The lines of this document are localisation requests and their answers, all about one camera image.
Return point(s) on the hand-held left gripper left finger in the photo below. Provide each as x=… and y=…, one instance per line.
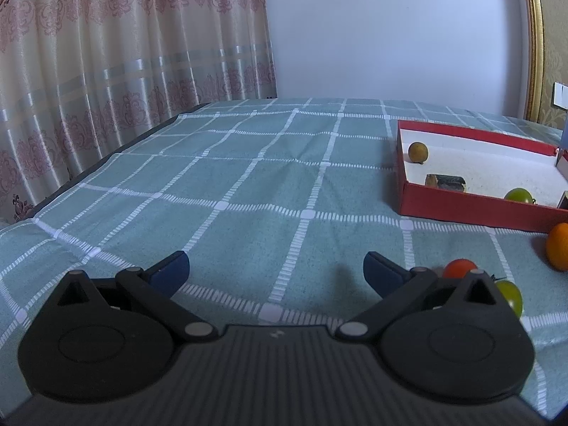
x=171, y=270

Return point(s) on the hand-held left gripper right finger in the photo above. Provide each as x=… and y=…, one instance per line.
x=381, y=273

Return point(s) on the red shallow cardboard box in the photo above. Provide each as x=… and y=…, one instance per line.
x=443, y=208

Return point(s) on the dark sugarcane piece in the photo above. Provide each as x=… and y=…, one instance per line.
x=447, y=182

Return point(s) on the brown round longan fruit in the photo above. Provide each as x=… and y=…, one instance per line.
x=418, y=152

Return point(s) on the large green tomato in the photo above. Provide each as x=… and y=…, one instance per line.
x=518, y=195

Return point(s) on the brown sugarcane stub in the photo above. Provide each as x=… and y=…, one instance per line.
x=564, y=200

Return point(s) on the large red tomato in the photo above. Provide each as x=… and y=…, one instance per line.
x=459, y=268

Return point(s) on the teal checkered tablecloth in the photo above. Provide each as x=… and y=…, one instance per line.
x=244, y=195

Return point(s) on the small green tomato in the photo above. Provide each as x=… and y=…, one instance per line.
x=511, y=296

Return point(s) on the orange tangerine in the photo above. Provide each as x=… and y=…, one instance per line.
x=559, y=246

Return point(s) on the beige floral curtain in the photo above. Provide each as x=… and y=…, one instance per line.
x=124, y=62

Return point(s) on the white wall socket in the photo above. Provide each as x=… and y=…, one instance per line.
x=561, y=95

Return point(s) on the gold ornate frame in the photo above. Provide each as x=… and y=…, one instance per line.
x=534, y=44

